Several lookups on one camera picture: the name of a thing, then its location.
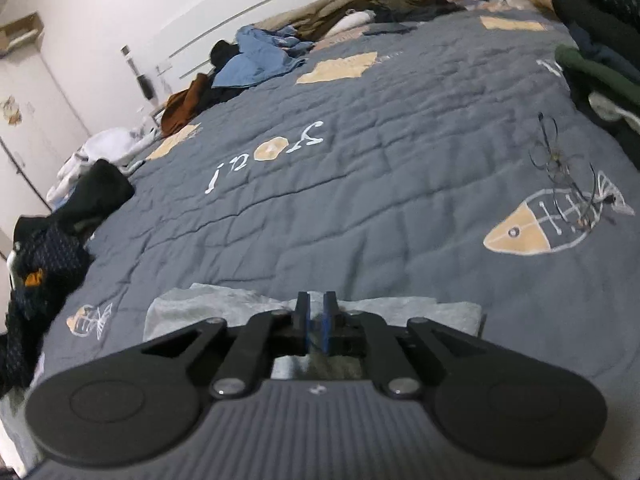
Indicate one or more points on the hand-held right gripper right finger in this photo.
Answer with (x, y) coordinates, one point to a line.
(327, 330)

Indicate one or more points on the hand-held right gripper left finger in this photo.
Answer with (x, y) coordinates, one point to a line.
(302, 320)

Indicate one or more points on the grey long-sleeve shirt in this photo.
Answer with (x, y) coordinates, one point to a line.
(200, 305)

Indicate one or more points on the stack of folded clothes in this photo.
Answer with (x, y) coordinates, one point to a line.
(600, 75)

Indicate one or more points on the grey quilted blanket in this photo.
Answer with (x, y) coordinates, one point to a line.
(350, 185)

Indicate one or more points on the large black garment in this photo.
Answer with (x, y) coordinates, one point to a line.
(100, 185)

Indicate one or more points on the brown garment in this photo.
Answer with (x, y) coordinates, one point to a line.
(177, 110)

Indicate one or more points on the blue denim garment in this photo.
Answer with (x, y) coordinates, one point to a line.
(255, 65)

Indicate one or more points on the dark blue patterned garment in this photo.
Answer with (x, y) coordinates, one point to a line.
(50, 255)

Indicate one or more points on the orange cloth patch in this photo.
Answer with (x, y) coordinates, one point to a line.
(33, 278)

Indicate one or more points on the black hairbrush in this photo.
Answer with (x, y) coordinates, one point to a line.
(145, 85)

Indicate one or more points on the white and black garment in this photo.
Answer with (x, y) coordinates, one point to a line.
(15, 265)

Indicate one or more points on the white cloth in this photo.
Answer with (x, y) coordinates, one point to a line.
(350, 22)

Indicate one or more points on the dark grey garment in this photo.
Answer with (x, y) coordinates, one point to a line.
(390, 28)

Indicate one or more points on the beige garment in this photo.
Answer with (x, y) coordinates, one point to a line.
(320, 10)

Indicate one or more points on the white wardrobe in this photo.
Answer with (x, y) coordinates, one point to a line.
(40, 110)

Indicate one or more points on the cartoon animal sticker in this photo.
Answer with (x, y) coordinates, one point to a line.
(10, 110)

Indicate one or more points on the small cardboard box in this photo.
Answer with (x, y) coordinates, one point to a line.
(22, 35)

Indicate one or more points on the white wall socket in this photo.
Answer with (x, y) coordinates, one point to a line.
(163, 68)

